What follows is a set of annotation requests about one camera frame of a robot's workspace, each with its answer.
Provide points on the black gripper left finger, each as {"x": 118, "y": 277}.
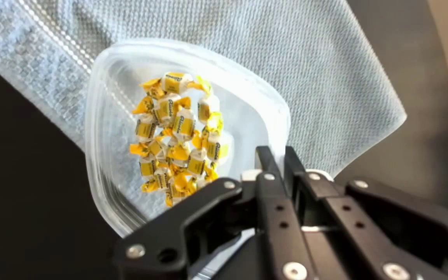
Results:
{"x": 264, "y": 227}

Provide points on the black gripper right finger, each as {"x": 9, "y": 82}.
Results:
{"x": 368, "y": 222}

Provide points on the blue towel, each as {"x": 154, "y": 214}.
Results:
{"x": 295, "y": 56}

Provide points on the clear plastic bowl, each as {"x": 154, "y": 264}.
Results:
{"x": 115, "y": 171}

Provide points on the yellow candy pile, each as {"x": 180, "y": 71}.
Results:
{"x": 174, "y": 140}

